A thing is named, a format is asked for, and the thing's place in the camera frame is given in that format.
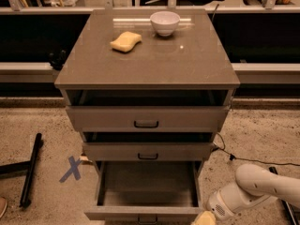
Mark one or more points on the black floor stand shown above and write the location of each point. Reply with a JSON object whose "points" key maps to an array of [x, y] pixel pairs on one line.
{"points": [[292, 213], [28, 167]]}

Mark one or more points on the grey drawer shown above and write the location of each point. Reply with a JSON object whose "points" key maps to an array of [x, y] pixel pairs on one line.
{"points": [[148, 151], [147, 119], [147, 192]]}

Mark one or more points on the black clamp on rail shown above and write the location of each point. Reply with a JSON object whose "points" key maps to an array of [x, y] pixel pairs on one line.
{"points": [[57, 60]]}

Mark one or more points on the white bowl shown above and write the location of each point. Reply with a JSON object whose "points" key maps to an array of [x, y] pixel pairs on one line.
{"points": [[164, 22]]}

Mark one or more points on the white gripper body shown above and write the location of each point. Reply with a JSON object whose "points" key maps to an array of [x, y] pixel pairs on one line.
{"points": [[219, 204]]}

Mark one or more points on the blue tape cross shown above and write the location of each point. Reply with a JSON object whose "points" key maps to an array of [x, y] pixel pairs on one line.
{"points": [[73, 170]]}

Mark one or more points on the grey middle drawer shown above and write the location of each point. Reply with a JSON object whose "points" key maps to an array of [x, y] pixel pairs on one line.
{"points": [[148, 151]]}

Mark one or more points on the yellow sponge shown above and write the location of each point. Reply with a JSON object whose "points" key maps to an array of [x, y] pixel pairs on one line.
{"points": [[126, 42]]}

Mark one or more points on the black floor stand right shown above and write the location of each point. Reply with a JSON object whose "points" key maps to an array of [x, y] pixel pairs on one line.
{"points": [[292, 213]]}

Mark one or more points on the grey bottom drawer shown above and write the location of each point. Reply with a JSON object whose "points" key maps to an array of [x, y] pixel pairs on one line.
{"points": [[147, 192]]}

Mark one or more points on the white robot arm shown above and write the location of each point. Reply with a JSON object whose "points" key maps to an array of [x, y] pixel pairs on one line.
{"points": [[253, 186]]}

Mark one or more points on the grey drawer cabinet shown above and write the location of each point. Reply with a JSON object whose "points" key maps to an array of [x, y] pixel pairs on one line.
{"points": [[189, 68]]}

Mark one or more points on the shoe tip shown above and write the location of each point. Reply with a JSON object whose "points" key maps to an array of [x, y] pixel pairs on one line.
{"points": [[3, 206]]}

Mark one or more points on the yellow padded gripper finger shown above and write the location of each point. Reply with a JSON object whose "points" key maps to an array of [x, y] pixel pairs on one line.
{"points": [[205, 218]]}

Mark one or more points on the black floor stand left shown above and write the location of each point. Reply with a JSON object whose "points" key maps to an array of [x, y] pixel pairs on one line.
{"points": [[28, 167]]}

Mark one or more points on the grey top drawer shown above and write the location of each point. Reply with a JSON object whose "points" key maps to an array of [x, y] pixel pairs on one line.
{"points": [[147, 119]]}

